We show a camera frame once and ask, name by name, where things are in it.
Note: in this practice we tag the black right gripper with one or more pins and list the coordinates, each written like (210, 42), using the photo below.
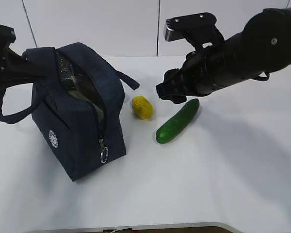
(200, 75)

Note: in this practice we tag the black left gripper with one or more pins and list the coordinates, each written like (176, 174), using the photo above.
(13, 66)

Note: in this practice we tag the green cucumber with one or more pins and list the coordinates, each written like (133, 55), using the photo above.
(177, 123)

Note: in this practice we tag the yellow lemon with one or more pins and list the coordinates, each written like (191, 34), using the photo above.
(142, 107)

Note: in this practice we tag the green lidded glass container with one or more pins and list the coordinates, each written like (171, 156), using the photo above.
(99, 111)

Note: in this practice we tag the navy blue lunch bag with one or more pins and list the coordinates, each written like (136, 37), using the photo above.
(69, 125)

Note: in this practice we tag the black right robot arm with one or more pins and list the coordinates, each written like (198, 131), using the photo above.
(263, 47)

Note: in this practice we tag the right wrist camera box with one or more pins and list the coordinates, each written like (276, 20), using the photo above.
(196, 29)

